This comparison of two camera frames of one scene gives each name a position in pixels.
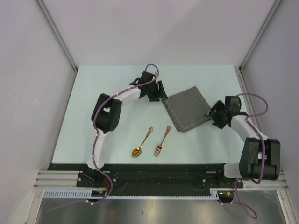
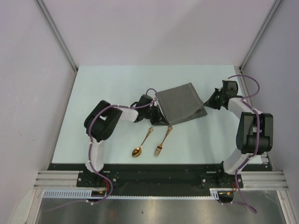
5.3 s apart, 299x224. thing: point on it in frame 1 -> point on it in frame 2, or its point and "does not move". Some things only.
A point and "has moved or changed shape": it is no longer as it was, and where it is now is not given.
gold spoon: (137, 152) does not move
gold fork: (159, 147) does not move
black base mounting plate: (150, 180) does not move
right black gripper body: (218, 115) -> (215, 100)
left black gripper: (156, 96) -> (160, 119)
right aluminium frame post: (275, 5) does not move
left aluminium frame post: (57, 32) does not move
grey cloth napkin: (188, 109) has moved or changed shape
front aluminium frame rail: (53, 179) does not move
